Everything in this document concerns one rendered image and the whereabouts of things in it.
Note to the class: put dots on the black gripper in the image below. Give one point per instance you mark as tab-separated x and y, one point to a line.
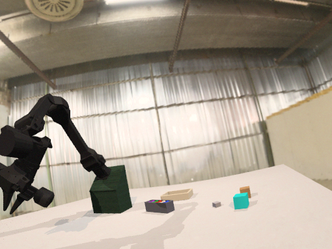
42	196

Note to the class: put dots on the beige rectangular tray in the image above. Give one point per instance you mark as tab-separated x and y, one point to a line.
177	195

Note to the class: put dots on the brown block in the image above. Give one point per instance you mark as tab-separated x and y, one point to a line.
246	189

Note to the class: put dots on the teal cube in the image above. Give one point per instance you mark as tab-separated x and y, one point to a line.
241	201

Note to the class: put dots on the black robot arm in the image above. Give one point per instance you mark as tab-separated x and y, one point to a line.
20	142

